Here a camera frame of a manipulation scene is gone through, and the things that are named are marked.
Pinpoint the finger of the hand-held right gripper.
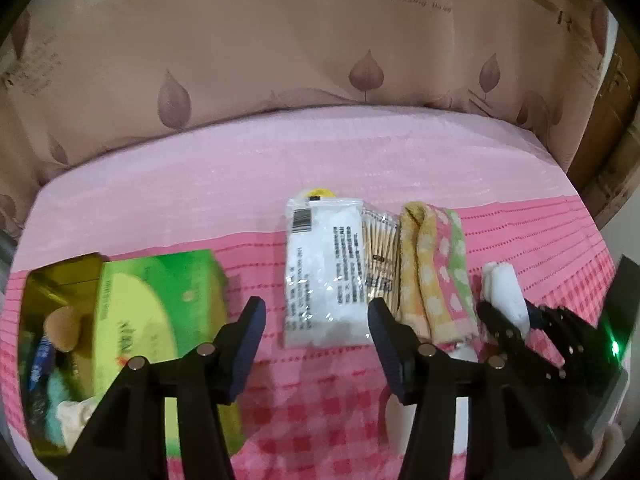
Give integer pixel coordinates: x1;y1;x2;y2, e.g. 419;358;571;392
527;305;606;386
475;300;546;376

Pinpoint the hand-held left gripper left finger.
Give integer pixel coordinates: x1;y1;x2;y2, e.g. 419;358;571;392
60;296;267;480

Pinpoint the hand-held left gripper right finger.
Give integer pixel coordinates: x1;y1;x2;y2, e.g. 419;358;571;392
367;297;571;480

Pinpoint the white fluffy cloth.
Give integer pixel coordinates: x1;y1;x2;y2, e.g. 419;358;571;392
481;261;531;338

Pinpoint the striped pastel towel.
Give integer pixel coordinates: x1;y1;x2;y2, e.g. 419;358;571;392
397;201;481;346

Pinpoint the white plastic packet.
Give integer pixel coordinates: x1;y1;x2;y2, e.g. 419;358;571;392
284;196;373;350

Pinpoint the clear cotton swab packet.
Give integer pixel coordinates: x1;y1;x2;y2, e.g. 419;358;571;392
360;204;401;311

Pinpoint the beige makeup sponge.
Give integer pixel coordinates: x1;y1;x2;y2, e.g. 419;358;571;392
46;307;96;353

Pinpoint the teal fluffy scrunchie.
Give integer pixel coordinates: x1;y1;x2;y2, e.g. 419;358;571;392
42;372;81;446

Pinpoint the gold metal tin box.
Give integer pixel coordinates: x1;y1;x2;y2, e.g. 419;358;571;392
20;252;108;461

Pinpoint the black and blue packet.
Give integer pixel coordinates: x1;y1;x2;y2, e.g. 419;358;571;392
27;337;58;413

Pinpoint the person's right hand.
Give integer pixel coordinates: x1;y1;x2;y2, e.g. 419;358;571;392
562;422;628;480

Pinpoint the pink checkered cloth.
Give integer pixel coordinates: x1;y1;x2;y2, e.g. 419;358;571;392
10;195;631;480

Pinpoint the green tissue pack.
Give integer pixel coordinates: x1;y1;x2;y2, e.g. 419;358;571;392
92;249;246;456

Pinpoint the pink bed sheet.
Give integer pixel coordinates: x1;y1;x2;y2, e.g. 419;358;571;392
10;105;596;276

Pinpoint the brown wooden door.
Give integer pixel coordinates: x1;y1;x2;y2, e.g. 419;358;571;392
565;10;640;226

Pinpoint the beige leaf print curtain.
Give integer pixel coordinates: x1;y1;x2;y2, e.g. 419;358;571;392
0;0;621;241

